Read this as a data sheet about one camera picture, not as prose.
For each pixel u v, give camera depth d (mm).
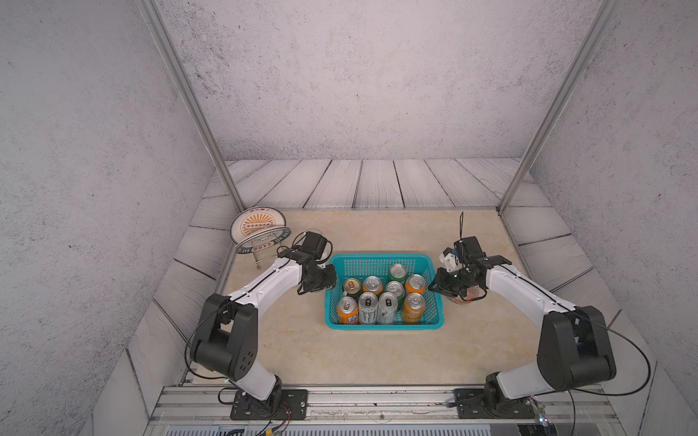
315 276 743
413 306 807
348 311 792
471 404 726
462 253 726
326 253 763
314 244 715
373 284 847
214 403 743
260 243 1033
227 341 443
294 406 728
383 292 827
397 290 843
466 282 670
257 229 953
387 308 773
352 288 847
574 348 429
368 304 773
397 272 871
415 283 848
